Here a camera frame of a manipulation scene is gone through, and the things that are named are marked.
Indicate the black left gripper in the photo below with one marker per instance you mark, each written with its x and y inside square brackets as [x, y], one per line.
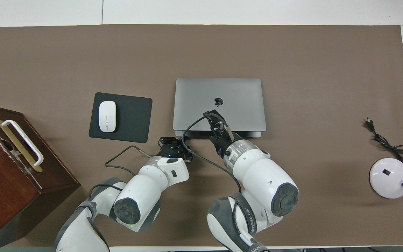
[171, 152]

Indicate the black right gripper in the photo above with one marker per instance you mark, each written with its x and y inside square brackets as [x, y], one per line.
[224, 143]

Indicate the silver laptop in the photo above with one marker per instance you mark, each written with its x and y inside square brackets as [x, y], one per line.
[240, 98]

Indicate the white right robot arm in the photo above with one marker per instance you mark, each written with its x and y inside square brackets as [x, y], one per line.
[261, 178]

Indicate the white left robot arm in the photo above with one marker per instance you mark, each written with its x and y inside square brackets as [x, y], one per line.
[138, 196]

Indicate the black mouse pad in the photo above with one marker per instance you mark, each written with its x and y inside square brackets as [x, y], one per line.
[131, 119]

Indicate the white computer mouse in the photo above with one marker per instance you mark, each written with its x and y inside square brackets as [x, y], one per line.
[107, 116]

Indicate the brown table mat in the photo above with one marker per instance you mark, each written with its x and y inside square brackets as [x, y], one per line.
[292, 52]

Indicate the dark wooden box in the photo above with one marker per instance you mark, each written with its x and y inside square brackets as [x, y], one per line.
[5, 189]

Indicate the white desk lamp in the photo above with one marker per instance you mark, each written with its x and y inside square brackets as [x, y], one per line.
[388, 178]

